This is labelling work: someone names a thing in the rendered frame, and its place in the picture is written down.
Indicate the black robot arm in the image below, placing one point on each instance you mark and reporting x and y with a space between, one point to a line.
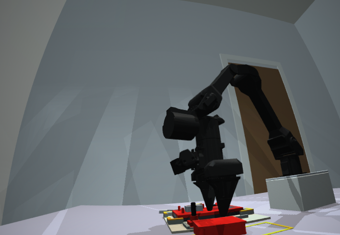
185 125

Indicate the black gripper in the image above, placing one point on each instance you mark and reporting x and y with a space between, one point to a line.
217 176

